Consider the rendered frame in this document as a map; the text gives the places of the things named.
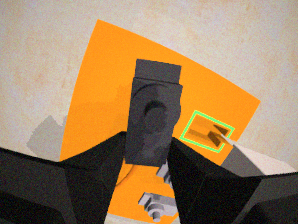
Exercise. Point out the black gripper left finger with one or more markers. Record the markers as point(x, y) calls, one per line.
point(81, 187)

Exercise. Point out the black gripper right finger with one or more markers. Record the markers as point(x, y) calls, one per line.
point(206, 193)

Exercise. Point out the orange flat deck plate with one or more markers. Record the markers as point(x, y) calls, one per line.
point(210, 107)

